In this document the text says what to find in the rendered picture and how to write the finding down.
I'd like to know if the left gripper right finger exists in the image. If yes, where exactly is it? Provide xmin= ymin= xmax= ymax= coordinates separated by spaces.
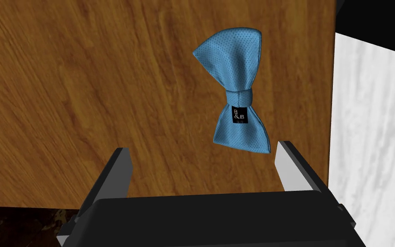
xmin=274 ymin=140 xmax=330 ymax=193

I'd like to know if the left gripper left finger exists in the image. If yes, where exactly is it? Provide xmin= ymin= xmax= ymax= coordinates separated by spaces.
xmin=76 ymin=147 xmax=134 ymax=218

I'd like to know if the brown wooden table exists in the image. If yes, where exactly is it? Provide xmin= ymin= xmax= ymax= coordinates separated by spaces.
xmin=0 ymin=0 xmax=337 ymax=209

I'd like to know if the blue bow tie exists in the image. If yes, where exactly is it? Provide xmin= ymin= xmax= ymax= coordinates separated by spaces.
xmin=192 ymin=27 xmax=272 ymax=154

